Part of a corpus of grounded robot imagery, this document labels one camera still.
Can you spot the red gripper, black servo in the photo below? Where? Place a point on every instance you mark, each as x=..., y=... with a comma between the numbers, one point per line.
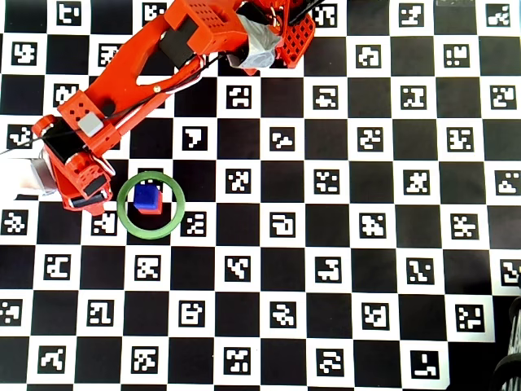
x=89, y=200

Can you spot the blue cube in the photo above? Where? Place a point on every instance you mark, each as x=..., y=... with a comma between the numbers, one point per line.
x=145, y=195

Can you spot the red cube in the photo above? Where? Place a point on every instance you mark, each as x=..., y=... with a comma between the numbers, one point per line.
x=160, y=205

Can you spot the grey tape wrap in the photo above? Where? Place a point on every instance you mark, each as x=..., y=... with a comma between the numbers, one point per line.
x=260, y=47

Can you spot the black white marker checkerboard mat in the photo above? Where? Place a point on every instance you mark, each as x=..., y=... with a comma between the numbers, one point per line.
x=366, y=264

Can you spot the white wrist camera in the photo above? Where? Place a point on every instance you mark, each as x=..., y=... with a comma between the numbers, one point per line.
x=28, y=177

